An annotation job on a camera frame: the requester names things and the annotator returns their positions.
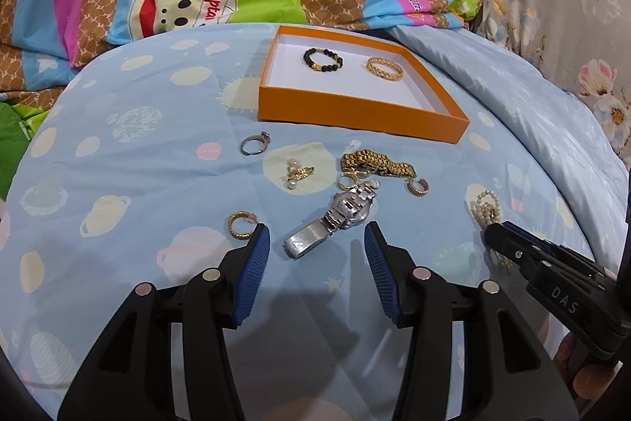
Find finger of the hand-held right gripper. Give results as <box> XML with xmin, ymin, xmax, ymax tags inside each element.
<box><xmin>484</xmin><ymin>226</ymin><xmax>543</xmax><ymax>284</ymax></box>
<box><xmin>499</xmin><ymin>222</ymin><xmax>605</xmax><ymax>276</ymax></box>

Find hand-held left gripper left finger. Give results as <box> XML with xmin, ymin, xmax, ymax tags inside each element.
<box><xmin>56</xmin><ymin>223</ymin><xmax>272</xmax><ymax>421</ymax></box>

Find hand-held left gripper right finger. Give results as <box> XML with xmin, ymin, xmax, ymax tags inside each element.
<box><xmin>364</xmin><ymin>221</ymin><xmax>580</xmax><ymax>421</ymax></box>

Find pearl chain bracelet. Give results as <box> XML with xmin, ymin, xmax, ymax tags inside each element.
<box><xmin>469</xmin><ymin>188</ymin><xmax>516</xmax><ymax>275</ymax></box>

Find gold hoop earring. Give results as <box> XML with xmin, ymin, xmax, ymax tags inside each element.
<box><xmin>405</xmin><ymin>175</ymin><xmax>431</xmax><ymax>199</ymax></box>
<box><xmin>227</xmin><ymin>211</ymin><xmax>258</xmax><ymax>241</ymax></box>

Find silver wristwatch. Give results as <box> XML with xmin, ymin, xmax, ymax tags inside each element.
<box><xmin>283</xmin><ymin>183</ymin><xmax>378</xmax><ymax>260</ymax></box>

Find gold link watch bracelet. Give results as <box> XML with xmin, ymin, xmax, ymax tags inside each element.
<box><xmin>341</xmin><ymin>150</ymin><xmax>411</xmax><ymax>179</ymax></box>

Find silver ring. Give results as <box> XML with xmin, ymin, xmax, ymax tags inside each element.
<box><xmin>240</xmin><ymin>131</ymin><xmax>272</xmax><ymax>155</ymax></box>

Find orange shallow box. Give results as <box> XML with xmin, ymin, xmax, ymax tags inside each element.
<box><xmin>258</xmin><ymin>25</ymin><xmax>470</xmax><ymax>144</ymax></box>

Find person's right hand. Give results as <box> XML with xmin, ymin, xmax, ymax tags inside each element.
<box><xmin>552</xmin><ymin>332</ymin><xmax>631</xmax><ymax>421</ymax></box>

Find pearl and gold earrings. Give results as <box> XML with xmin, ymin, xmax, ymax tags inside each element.
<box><xmin>283</xmin><ymin>157</ymin><xmax>316</xmax><ymax>191</ymax></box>

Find light blue quilt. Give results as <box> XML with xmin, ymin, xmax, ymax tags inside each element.
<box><xmin>387</xmin><ymin>24</ymin><xmax>631</xmax><ymax>266</ymax></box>

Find gold woven bangle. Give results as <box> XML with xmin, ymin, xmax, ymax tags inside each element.
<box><xmin>365</xmin><ymin>57</ymin><xmax>403</xmax><ymax>82</ymax></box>

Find green cloth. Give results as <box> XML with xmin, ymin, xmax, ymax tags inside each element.
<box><xmin>0</xmin><ymin>98</ymin><xmax>66</xmax><ymax>187</ymax></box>

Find small gold ring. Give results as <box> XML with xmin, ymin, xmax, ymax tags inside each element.
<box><xmin>338</xmin><ymin>173</ymin><xmax>368</xmax><ymax>191</ymax></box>

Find black bead bracelet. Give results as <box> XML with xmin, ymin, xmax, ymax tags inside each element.
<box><xmin>302</xmin><ymin>47</ymin><xmax>344</xmax><ymax>75</ymax></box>

